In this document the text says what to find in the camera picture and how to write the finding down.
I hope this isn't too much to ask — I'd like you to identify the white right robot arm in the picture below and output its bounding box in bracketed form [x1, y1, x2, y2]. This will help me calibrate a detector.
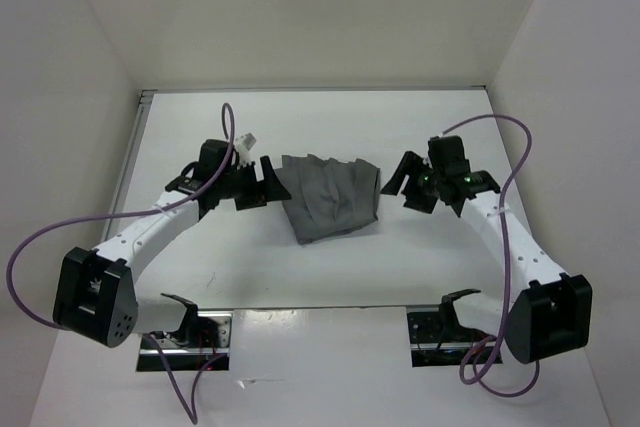
[381, 151, 593, 364]

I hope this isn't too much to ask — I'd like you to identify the grey pleated skirt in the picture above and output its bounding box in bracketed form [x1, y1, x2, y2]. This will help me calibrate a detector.
[276, 154, 381, 245]

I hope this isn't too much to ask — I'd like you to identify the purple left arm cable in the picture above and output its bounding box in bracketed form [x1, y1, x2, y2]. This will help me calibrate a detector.
[5, 102, 237, 426]

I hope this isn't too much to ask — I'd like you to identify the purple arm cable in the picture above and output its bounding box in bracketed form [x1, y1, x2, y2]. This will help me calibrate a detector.
[5, 102, 237, 426]
[435, 114, 542, 398]

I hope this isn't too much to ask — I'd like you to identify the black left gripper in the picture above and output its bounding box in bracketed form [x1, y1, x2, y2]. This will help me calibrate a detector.
[216, 155, 290, 210]

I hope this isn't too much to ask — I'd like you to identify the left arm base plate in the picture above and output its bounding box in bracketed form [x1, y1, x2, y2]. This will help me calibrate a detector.
[136, 310, 233, 372]

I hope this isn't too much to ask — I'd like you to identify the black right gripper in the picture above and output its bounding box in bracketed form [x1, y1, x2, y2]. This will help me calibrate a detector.
[380, 149, 445, 214]

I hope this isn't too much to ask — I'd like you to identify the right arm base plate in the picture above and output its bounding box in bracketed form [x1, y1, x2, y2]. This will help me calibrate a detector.
[406, 306, 487, 368]

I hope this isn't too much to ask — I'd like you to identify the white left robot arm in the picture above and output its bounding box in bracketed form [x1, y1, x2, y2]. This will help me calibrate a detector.
[53, 156, 290, 348]

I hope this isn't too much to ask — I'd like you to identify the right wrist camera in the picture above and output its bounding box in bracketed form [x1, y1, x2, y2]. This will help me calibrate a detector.
[428, 136, 471, 178]

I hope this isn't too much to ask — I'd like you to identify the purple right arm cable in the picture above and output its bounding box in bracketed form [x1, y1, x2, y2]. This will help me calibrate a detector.
[435, 114, 542, 398]

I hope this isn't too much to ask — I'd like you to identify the aluminium table frame rail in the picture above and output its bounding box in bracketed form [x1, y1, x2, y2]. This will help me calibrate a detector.
[109, 90, 156, 214]

